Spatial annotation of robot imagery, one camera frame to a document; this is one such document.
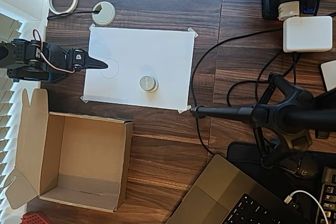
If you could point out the black computer mouse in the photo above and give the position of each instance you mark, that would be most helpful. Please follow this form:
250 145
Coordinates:
307 169

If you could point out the masking tape corner piece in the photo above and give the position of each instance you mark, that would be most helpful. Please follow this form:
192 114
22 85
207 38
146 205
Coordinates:
92 26
84 99
183 110
193 32

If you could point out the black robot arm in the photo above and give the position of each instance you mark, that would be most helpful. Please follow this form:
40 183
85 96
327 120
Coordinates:
15 53

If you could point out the black tripod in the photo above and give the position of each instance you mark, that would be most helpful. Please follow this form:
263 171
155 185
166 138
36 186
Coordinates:
283 116

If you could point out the white square power adapter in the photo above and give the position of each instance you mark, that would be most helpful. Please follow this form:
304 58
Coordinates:
307 35

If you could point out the black keyboard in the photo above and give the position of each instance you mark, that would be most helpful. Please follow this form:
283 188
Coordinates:
329 200

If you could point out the white paper sheet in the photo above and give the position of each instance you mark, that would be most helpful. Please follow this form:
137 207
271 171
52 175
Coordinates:
147 51

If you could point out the open cardboard box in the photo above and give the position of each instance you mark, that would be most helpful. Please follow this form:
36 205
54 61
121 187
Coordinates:
78 150

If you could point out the red perforated base plate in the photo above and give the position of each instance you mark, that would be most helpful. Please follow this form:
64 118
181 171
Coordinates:
34 218

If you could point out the small white plug adapter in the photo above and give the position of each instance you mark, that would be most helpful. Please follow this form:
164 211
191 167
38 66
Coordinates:
288 10

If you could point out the black mouse pad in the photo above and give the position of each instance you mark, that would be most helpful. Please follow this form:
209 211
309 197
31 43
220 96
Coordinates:
241 153

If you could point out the silver flat device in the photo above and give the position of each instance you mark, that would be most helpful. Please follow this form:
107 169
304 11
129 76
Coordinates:
330 75

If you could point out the grey laptop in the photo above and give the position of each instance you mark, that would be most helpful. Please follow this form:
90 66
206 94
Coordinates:
210 195

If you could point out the small jar with silver lid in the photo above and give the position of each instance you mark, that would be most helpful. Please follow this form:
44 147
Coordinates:
147 82

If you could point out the white vertical blinds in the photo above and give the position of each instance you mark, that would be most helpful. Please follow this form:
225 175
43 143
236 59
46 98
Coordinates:
8 119

